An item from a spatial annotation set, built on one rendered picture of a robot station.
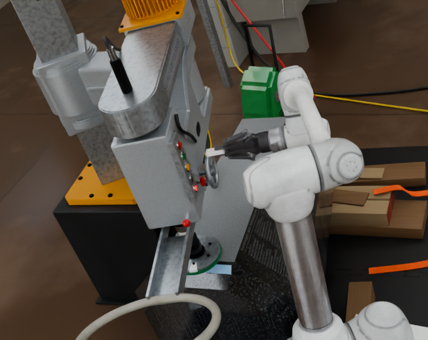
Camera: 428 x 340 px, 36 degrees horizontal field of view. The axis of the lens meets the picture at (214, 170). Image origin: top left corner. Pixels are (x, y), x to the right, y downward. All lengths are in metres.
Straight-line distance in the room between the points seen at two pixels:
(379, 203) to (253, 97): 1.29
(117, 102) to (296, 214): 0.86
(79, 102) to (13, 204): 2.26
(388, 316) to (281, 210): 0.50
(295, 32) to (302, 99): 3.81
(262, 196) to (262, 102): 2.93
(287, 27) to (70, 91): 3.00
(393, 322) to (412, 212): 1.97
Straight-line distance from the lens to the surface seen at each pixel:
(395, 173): 4.26
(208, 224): 3.02
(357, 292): 3.52
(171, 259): 2.54
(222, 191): 3.18
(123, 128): 2.31
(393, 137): 4.70
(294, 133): 2.29
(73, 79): 3.30
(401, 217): 3.93
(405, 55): 5.62
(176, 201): 2.51
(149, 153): 2.39
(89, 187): 3.74
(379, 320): 2.03
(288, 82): 2.25
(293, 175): 1.70
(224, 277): 2.82
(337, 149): 1.72
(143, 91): 2.34
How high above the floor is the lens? 2.75
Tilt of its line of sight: 35 degrees down
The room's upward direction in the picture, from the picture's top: 20 degrees counter-clockwise
